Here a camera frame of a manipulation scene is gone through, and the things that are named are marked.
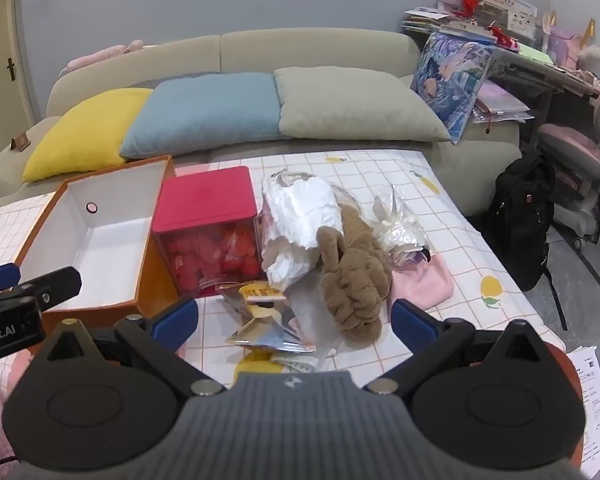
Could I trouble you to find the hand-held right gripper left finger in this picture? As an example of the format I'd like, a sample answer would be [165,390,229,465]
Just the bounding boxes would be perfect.
[27,297,228,398]

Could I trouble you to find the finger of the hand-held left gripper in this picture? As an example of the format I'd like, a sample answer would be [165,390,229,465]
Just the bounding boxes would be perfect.
[0,266,83,313]
[0,262,22,295]

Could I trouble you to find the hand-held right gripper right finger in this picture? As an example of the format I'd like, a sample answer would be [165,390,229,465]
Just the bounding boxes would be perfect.
[362,298,563,398]

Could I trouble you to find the pink fleece pouch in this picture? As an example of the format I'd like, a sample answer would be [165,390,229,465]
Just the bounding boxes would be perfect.
[387,252,455,311]

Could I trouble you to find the orange cardboard box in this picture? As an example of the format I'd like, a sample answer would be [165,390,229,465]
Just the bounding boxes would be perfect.
[12,155,181,333]

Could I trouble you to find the brown plush toy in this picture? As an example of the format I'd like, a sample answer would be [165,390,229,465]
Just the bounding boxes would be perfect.
[316,205,393,346]

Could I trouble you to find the clear plastic bag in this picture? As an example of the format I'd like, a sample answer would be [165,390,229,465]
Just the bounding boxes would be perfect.
[372,185,433,268]

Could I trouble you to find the yellow snack packet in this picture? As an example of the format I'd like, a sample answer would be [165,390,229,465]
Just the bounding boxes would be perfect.
[217,282,287,323]

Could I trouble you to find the silver foil packet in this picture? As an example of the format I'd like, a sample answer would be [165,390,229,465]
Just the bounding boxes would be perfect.
[225,312,318,361]

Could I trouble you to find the white cloth bundle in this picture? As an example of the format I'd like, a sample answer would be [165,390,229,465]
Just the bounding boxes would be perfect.
[260,172,343,291]

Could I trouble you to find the checked fruit print tablecloth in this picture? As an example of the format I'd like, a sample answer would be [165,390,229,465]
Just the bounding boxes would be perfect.
[0,149,568,396]

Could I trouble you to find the red lid clear container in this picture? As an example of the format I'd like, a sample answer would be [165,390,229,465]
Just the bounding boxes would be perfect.
[151,166,263,297]

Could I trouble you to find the black backpack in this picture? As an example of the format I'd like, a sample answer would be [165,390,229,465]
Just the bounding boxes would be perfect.
[481,149,566,331]

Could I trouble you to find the yellow pillow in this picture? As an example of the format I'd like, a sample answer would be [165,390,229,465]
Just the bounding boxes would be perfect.
[21,87,153,183]

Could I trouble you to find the orange round cushion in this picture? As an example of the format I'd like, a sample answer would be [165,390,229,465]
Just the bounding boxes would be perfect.
[550,342,588,461]

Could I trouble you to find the printed paper sheets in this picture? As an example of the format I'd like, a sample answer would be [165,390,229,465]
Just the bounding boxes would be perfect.
[565,345,600,478]

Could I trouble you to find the grey-green pillow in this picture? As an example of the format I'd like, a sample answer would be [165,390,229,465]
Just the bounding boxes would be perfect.
[274,66,453,143]

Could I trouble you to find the pink plush toy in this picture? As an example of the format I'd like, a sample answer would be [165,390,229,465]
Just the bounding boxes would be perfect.
[65,39,146,73]

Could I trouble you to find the pink plastic folders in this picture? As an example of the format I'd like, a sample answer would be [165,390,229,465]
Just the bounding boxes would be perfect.
[472,82,536,126]

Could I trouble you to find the pink desk chair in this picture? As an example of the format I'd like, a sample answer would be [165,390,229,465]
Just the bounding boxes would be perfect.
[537,80,600,251]

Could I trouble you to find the cream door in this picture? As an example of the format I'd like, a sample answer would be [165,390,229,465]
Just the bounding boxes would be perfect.
[0,0,36,161]

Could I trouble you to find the blue figure print pillow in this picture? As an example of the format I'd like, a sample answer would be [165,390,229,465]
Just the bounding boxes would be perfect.
[409,32,496,146]

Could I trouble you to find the grey desk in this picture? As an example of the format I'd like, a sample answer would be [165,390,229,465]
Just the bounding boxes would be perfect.
[405,7,600,111]

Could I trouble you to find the beige sofa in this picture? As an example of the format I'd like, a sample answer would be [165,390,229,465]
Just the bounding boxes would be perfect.
[0,27,523,221]

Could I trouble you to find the stack of books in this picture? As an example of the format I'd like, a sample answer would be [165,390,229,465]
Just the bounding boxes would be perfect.
[402,7,461,36]

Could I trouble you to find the purple unicorn bag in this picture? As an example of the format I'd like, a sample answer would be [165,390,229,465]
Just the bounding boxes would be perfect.
[550,10,600,76]

